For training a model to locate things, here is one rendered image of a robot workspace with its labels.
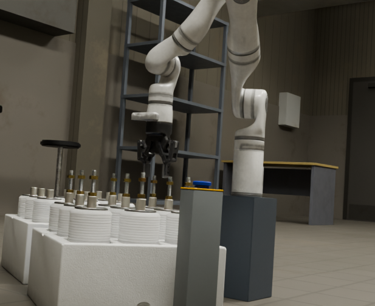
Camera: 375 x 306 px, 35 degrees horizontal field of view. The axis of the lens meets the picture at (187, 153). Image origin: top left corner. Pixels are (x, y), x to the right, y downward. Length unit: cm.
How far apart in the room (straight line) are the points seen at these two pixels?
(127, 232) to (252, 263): 50
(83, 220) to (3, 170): 386
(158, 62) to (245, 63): 24
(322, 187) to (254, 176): 509
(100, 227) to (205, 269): 25
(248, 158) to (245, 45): 35
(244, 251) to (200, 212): 53
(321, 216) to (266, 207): 510
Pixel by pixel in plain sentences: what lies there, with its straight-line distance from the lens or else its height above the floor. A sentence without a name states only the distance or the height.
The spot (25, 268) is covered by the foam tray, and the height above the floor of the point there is 5.
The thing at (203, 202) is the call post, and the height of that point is 29.
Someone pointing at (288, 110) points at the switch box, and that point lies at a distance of 880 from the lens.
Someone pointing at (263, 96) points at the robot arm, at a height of 60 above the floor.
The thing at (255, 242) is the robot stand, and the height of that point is 17.
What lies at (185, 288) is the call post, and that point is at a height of 11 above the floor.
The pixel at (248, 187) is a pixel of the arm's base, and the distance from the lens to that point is 178.
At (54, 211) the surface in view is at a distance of 157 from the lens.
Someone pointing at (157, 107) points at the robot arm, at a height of 53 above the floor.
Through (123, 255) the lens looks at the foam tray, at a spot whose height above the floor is 16.
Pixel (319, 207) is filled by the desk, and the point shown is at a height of 20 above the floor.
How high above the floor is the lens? 31
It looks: 3 degrees up
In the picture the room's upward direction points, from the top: 4 degrees clockwise
